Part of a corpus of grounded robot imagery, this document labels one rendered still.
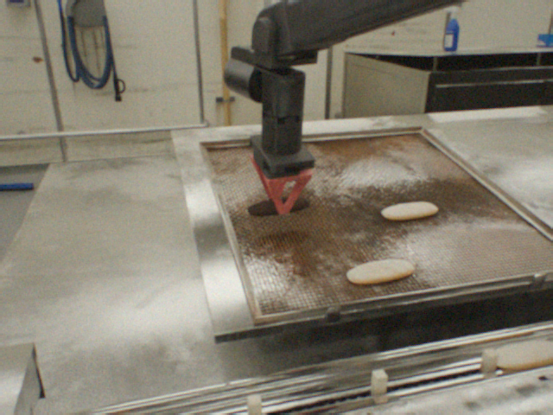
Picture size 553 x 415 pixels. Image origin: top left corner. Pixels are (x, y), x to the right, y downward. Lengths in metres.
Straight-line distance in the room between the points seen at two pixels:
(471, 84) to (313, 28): 2.01
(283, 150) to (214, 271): 0.19
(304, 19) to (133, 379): 0.47
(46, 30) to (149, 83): 0.78
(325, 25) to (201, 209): 0.37
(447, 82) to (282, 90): 1.88
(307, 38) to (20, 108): 3.75
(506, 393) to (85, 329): 0.54
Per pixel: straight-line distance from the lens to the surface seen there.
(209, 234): 0.75
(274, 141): 0.66
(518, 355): 0.66
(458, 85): 2.51
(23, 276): 0.93
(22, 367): 0.55
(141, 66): 4.10
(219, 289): 0.65
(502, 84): 2.65
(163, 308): 0.77
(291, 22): 0.60
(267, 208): 0.72
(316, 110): 4.10
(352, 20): 0.55
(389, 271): 0.69
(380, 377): 0.57
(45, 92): 4.18
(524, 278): 0.76
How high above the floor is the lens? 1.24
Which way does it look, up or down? 23 degrees down
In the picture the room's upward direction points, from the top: straight up
